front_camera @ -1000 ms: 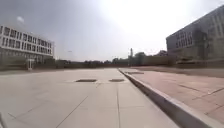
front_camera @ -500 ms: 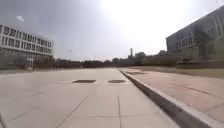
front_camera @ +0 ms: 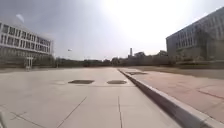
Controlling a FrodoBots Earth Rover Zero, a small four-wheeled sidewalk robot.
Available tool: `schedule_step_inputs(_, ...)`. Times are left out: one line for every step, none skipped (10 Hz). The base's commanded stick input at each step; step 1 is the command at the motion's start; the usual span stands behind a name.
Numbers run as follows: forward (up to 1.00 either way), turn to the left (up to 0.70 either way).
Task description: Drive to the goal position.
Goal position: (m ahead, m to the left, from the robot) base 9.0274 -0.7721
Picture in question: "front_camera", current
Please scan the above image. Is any row of trees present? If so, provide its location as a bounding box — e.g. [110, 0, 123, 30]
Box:
[36, 49, 174, 69]

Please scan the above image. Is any dark ground grate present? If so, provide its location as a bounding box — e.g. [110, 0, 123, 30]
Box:
[106, 79, 128, 85]
[67, 79, 96, 85]
[125, 71, 148, 76]

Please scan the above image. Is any pale concrete slab plaza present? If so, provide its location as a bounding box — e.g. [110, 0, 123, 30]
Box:
[0, 67, 183, 128]

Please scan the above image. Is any grey stone kerb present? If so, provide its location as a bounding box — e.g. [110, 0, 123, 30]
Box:
[116, 68, 224, 128]

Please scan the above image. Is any grey multistorey building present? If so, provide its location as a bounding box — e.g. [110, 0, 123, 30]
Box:
[165, 7, 224, 66]

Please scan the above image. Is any white building with window rows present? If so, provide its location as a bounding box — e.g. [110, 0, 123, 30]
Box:
[0, 21, 55, 68]

